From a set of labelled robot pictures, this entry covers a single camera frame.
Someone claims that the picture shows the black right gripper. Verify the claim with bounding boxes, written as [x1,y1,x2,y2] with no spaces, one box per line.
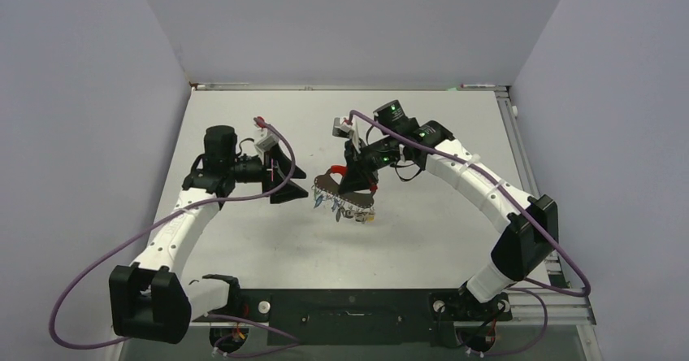
[338,133,400,194]

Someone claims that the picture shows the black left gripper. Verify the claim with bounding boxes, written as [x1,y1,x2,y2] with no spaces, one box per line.
[227,143,308,202]

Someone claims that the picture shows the metal key holder red handle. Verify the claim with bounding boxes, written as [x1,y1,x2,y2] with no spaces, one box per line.
[312,166,375,213]

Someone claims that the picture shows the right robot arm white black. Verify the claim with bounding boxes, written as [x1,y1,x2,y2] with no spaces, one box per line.
[332,100,558,319]

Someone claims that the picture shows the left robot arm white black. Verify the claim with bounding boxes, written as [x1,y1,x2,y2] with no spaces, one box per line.
[109,122,308,344]

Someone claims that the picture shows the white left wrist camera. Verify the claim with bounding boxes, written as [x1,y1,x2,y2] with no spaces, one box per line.
[253,131,280,159]

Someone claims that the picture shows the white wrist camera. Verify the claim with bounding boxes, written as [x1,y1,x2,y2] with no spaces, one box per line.
[253,131,280,159]
[331,116,361,153]

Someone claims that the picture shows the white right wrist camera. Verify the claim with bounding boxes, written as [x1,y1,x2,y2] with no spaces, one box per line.
[331,116,361,153]

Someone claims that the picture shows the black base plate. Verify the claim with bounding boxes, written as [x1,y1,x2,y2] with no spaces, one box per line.
[199,289,513,348]

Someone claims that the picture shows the aluminium frame rail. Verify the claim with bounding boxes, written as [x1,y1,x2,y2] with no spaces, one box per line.
[102,84,604,361]

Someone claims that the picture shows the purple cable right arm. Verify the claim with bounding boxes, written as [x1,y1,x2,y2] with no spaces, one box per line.
[349,110,592,359]

